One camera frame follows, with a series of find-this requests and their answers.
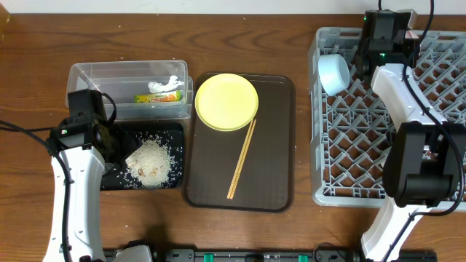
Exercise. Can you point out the light blue bowl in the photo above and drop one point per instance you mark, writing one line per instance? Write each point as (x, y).
(333, 73)

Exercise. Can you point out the left wooden chopstick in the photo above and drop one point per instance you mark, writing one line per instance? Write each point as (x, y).
(239, 160)

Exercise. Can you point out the white tissue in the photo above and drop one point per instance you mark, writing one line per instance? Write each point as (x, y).
(172, 84)

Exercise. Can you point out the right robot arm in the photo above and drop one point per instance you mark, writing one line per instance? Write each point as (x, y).
(424, 165)

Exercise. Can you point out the grey dishwasher rack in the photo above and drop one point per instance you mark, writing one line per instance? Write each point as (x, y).
(351, 131)

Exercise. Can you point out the pile of white rice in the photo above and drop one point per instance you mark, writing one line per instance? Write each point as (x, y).
(154, 165)

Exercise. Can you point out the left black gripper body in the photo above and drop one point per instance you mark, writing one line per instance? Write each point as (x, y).
(121, 143)

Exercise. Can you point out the black plastic waste tray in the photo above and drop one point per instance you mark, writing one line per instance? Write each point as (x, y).
(171, 133)

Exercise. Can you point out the green snack wrapper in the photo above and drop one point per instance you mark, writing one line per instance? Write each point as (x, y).
(163, 97)

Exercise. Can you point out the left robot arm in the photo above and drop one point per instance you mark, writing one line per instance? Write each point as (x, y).
(83, 148)

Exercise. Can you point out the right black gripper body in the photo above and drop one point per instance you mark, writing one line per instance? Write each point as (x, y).
(362, 63)

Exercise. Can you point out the brown plastic serving tray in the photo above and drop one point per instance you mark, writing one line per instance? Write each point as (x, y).
(266, 179)

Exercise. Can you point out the yellow round plate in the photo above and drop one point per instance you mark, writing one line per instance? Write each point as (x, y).
(226, 102)

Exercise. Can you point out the clear plastic waste bin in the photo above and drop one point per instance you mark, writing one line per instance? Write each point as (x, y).
(122, 80)

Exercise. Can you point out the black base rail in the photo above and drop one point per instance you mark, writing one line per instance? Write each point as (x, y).
(320, 255)

